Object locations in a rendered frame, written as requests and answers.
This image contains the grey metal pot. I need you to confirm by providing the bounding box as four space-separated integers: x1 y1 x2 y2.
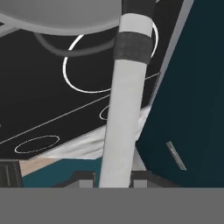
0 0 123 58

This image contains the dark oven front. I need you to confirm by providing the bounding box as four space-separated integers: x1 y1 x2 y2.
0 159 24 188

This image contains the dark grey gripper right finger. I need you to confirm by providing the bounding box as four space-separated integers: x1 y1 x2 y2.
129 171 179 188

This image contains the black hob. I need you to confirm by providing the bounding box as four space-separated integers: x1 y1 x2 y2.
0 0 186 161

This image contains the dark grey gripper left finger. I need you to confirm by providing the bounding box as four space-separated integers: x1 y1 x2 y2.
52 171 96 188

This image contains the teal drawer front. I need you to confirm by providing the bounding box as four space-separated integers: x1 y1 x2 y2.
22 157 103 188

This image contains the dark teal cupboard door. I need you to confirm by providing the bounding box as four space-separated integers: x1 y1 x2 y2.
135 0 224 188

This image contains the grey cupboard door handle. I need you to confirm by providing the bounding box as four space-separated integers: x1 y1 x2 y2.
164 140 188 172

